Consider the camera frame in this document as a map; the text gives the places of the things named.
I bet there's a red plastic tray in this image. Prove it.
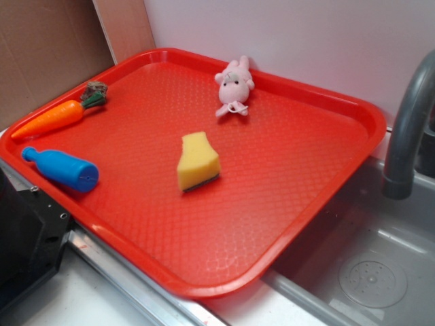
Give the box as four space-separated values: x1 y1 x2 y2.
1 49 386 299

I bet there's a blue plastic bottle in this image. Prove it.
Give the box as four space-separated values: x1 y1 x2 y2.
21 147 99 192

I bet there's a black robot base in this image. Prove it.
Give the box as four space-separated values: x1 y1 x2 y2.
1 172 71 312

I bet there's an orange toy carrot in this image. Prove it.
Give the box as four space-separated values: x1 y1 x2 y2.
11 81 108 140

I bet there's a silver metal rail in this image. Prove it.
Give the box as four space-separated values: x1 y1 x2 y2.
1 162 224 325

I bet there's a yellow sponge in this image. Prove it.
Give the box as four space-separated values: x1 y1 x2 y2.
177 131 221 192

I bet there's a pink plush bunny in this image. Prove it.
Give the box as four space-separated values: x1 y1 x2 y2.
214 56 255 118

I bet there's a grey faucet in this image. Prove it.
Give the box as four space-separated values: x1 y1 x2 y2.
382 51 434 200

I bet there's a grey toy sink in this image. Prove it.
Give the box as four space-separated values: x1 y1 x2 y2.
263 156 435 326

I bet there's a brown cardboard panel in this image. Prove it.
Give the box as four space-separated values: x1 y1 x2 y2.
1 1 114 129

